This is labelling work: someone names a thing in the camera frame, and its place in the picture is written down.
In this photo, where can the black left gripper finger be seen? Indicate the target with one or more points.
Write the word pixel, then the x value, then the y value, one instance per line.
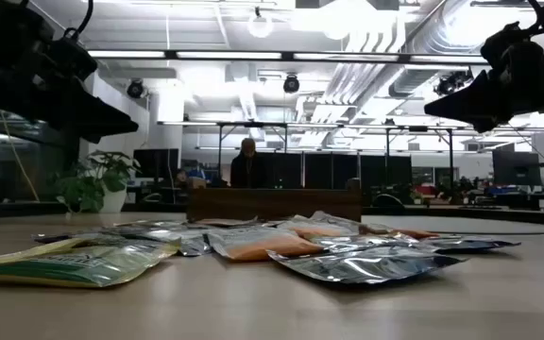
pixel 102 137
pixel 88 111

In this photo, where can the person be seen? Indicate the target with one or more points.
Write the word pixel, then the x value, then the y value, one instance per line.
pixel 248 170

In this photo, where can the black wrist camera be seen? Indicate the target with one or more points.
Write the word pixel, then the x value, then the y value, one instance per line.
pixel 71 56
pixel 503 47

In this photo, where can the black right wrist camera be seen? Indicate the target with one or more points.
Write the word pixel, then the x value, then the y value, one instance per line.
pixel 503 47

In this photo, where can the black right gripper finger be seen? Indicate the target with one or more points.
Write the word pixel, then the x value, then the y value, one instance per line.
pixel 484 99
pixel 484 126

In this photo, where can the black ceiling spotlight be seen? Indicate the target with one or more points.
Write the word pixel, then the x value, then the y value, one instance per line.
pixel 136 89
pixel 291 84
pixel 451 82

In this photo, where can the black room divider panels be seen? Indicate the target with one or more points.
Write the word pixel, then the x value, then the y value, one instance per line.
pixel 328 170

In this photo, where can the dark wooden tea organizer box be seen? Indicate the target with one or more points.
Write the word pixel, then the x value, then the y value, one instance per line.
pixel 272 205

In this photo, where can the green potted plant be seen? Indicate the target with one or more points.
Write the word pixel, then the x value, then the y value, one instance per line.
pixel 107 167

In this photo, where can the yellow green tea packet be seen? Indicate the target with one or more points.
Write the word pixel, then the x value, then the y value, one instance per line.
pixel 64 269

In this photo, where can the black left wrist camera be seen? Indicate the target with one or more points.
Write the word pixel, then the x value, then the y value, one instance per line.
pixel 71 56

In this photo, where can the long ceiling light strip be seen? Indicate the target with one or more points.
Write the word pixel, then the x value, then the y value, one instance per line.
pixel 229 55

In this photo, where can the black monitor on arm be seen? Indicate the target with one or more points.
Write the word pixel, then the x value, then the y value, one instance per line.
pixel 515 167

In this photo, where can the black computer monitor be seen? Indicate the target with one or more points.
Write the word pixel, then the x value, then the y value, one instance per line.
pixel 156 163

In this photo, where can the dark green tea packet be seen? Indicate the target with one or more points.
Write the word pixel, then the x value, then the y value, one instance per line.
pixel 111 234

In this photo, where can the round pendant lamp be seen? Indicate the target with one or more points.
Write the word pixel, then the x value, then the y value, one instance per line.
pixel 260 26

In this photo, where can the large silver foil pouch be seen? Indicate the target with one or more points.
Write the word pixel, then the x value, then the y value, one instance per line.
pixel 362 266

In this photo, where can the black metal rig frame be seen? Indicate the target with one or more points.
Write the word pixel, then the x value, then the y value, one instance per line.
pixel 220 141
pixel 450 151

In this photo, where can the grey round mat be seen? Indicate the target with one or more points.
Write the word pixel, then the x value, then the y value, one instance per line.
pixel 465 226

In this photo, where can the office desk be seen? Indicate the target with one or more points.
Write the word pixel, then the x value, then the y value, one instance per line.
pixel 527 198

